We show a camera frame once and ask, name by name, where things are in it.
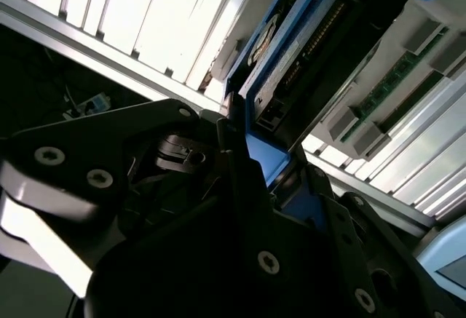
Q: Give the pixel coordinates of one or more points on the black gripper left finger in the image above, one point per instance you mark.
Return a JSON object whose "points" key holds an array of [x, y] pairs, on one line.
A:
{"points": [[73, 143]]}

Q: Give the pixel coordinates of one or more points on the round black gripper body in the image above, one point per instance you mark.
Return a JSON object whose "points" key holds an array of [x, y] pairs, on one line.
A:
{"points": [[182, 281]]}

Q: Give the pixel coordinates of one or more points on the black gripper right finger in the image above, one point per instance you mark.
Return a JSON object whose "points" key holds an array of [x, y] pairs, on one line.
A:
{"points": [[346, 230]]}

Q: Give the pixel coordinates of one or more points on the hard disk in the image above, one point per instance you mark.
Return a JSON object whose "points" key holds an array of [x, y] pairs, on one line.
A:
{"points": [[267, 156]]}

